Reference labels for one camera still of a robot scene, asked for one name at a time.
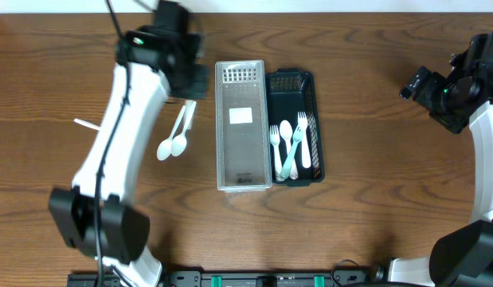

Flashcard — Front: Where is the white spoon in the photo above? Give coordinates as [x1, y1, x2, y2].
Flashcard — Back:
[73, 118, 100, 131]
[157, 105, 186, 161]
[280, 120, 298, 179]
[171, 120, 187, 157]

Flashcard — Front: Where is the white fork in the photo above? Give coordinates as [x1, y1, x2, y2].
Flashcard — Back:
[269, 125, 284, 181]
[298, 112, 311, 169]

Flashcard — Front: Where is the pale green plastic fork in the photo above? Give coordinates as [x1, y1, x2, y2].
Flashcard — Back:
[280, 125, 304, 180]

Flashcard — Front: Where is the white spoon bowl up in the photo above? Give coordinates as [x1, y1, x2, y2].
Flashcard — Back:
[183, 100, 197, 130]

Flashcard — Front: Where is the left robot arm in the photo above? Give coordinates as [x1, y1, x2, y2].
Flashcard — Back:
[48, 1, 209, 286]

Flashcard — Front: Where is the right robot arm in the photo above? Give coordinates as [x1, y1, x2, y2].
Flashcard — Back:
[370, 31, 493, 286]

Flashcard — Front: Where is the white label in basket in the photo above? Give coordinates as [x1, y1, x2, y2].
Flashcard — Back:
[229, 108, 253, 124]

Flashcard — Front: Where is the clear plastic basket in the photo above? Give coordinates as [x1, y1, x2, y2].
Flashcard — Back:
[215, 60, 272, 193]

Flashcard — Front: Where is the black plastic basket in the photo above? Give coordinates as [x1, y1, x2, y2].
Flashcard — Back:
[265, 68, 325, 187]

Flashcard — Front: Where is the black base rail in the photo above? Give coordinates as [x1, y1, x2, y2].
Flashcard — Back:
[66, 269, 390, 287]

